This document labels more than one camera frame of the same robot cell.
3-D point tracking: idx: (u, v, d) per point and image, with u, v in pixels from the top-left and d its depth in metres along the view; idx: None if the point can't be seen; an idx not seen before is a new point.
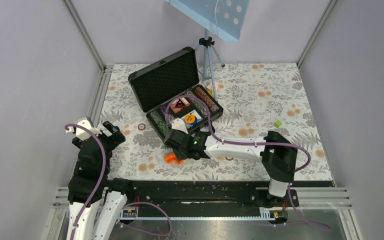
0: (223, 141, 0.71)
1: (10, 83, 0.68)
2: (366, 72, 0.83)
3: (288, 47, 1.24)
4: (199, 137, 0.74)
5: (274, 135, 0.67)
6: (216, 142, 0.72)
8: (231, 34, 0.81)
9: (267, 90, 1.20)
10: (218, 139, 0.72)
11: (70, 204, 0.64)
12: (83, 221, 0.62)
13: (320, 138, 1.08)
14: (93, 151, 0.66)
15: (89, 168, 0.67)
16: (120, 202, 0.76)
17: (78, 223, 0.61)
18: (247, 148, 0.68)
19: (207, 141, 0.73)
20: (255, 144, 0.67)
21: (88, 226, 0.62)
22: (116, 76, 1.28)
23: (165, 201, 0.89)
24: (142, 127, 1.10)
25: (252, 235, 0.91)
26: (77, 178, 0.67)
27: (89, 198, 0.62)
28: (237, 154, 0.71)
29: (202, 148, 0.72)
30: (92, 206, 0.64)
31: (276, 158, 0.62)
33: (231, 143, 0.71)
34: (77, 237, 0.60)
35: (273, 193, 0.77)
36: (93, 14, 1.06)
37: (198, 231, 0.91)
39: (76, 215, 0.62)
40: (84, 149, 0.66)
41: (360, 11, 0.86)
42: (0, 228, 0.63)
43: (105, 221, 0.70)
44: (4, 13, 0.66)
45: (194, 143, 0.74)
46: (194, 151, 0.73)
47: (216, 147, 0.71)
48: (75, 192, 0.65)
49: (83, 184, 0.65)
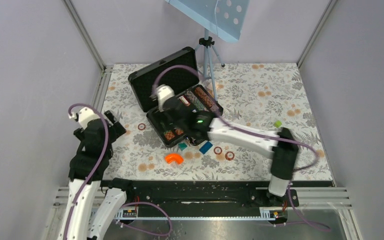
0: (232, 127, 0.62)
1: (11, 83, 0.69)
2: (365, 72, 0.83)
3: (288, 47, 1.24)
4: (205, 116, 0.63)
5: (287, 132, 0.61)
6: (223, 126, 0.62)
8: (231, 34, 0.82)
9: (267, 90, 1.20)
10: (225, 123, 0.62)
11: (70, 181, 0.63)
12: (83, 199, 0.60)
13: (320, 138, 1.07)
14: (98, 128, 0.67)
15: (90, 144, 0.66)
16: (120, 197, 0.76)
17: (78, 201, 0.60)
18: (256, 140, 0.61)
19: (214, 123, 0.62)
20: (267, 137, 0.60)
21: (87, 204, 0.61)
22: (116, 75, 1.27)
23: (165, 201, 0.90)
24: (142, 127, 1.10)
25: (252, 235, 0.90)
26: (80, 156, 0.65)
27: (90, 175, 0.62)
28: (245, 143, 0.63)
29: (206, 129, 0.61)
30: (92, 184, 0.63)
31: (288, 156, 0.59)
33: (240, 131, 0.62)
34: (76, 214, 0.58)
35: (271, 192, 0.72)
36: (93, 14, 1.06)
37: (198, 231, 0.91)
39: (76, 193, 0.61)
40: (90, 126, 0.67)
41: (359, 10, 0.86)
42: None
43: (104, 213, 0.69)
44: (4, 12, 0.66)
45: (197, 122, 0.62)
46: (197, 130, 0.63)
47: (224, 132, 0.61)
48: (75, 169, 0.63)
49: (85, 162, 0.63)
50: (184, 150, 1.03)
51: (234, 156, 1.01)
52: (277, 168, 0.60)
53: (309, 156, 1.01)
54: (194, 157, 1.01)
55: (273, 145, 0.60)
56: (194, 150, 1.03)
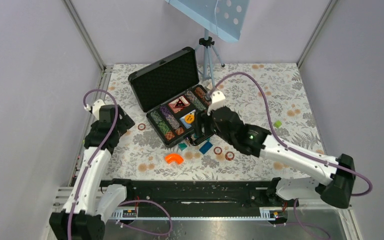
0: (289, 147, 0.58)
1: (11, 83, 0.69)
2: (365, 72, 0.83)
3: (288, 47, 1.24)
4: (256, 131, 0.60)
5: (349, 159, 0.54)
6: (278, 145, 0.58)
8: (231, 34, 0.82)
9: (267, 90, 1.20)
10: (283, 143, 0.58)
11: (85, 149, 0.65)
12: (96, 162, 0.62)
13: (320, 138, 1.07)
14: (110, 108, 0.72)
15: (102, 123, 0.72)
16: (120, 191, 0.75)
17: (92, 164, 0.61)
18: (315, 165, 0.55)
19: (266, 141, 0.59)
20: (327, 163, 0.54)
21: (97, 178, 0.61)
22: (116, 76, 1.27)
23: (165, 201, 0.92)
24: (142, 127, 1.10)
25: (252, 235, 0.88)
26: (93, 132, 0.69)
27: (104, 140, 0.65)
28: (297, 165, 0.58)
29: (259, 146, 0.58)
30: (106, 151, 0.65)
31: (350, 186, 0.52)
33: (297, 153, 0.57)
34: (89, 175, 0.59)
35: (279, 193, 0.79)
36: (93, 14, 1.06)
37: (198, 231, 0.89)
39: (90, 157, 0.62)
40: (104, 107, 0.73)
41: (359, 11, 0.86)
42: None
43: (108, 199, 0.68)
44: (4, 12, 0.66)
45: (249, 137, 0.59)
46: (247, 145, 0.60)
47: (278, 152, 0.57)
48: (89, 140, 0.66)
49: (97, 135, 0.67)
50: (184, 150, 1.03)
51: (234, 156, 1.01)
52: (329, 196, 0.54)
53: None
54: (194, 157, 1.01)
55: (334, 173, 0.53)
56: (195, 150, 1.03)
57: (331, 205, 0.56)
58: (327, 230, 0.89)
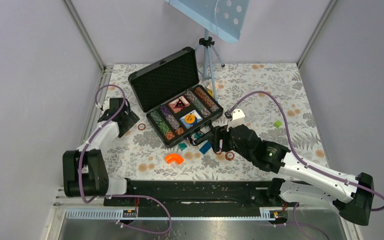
0: (308, 166, 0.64)
1: (10, 83, 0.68)
2: (365, 71, 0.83)
3: (289, 47, 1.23)
4: (274, 148, 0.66)
5: (368, 178, 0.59)
6: (298, 164, 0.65)
8: (231, 34, 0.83)
9: (267, 90, 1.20)
10: (302, 162, 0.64)
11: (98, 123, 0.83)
12: (108, 127, 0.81)
13: (320, 138, 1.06)
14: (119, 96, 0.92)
15: (112, 110, 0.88)
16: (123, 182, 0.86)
17: (104, 127, 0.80)
18: (335, 183, 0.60)
19: (285, 158, 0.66)
20: (347, 182, 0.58)
21: (104, 140, 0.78)
22: (116, 75, 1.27)
23: (165, 201, 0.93)
24: (142, 127, 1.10)
25: (252, 235, 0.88)
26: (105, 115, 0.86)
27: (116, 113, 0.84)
28: (317, 183, 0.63)
29: (278, 164, 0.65)
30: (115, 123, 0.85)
31: (369, 203, 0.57)
33: (316, 171, 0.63)
34: (101, 135, 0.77)
35: (283, 196, 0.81)
36: (93, 14, 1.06)
37: (198, 231, 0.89)
39: (103, 123, 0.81)
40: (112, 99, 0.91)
41: (359, 11, 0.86)
42: None
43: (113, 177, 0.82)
44: (4, 12, 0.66)
45: (268, 154, 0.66)
46: (266, 162, 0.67)
47: (297, 169, 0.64)
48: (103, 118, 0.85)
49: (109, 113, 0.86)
50: (184, 150, 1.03)
51: (234, 156, 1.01)
52: (349, 212, 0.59)
53: (309, 156, 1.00)
54: (194, 157, 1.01)
55: (355, 192, 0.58)
56: (194, 150, 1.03)
57: (351, 221, 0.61)
58: (327, 231, 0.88)
